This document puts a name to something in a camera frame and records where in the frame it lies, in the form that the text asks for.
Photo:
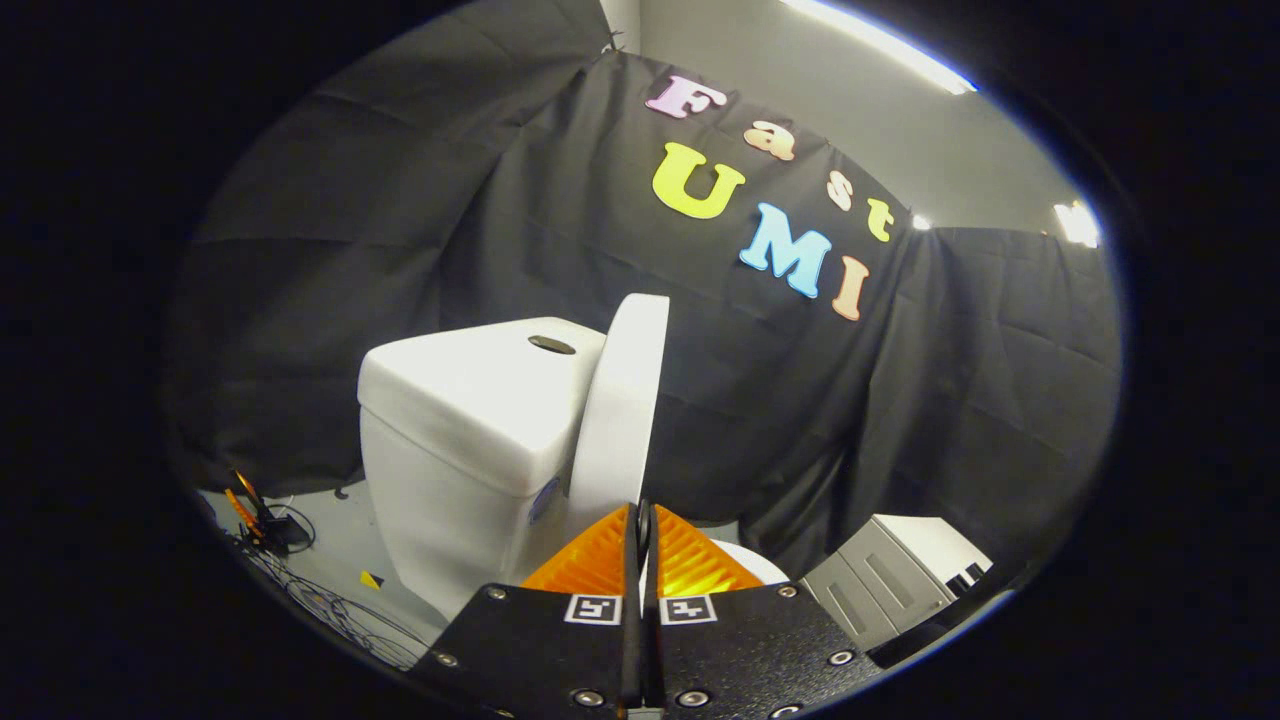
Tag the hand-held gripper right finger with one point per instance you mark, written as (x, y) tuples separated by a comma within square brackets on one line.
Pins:
[(745, 655)]

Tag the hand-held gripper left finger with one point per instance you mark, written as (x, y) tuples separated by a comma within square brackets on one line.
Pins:
[(540, 655)]

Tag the white toilet lid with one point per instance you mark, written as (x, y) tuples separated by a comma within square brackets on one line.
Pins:
[(620, 400)]

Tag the grey drawer cabinet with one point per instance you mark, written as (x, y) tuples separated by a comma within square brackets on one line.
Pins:
[(880, 580)]

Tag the yellow black floor sticker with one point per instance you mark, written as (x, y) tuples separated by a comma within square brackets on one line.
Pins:
[(372, 580)]

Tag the orange black device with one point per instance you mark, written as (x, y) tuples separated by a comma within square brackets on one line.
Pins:
[(268, 520)]

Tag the black backdrop cloth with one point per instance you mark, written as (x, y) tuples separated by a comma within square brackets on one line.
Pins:
[(400, 200)]

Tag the small ceiling light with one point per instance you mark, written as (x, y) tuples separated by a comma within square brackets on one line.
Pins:
[(1078, 224)]

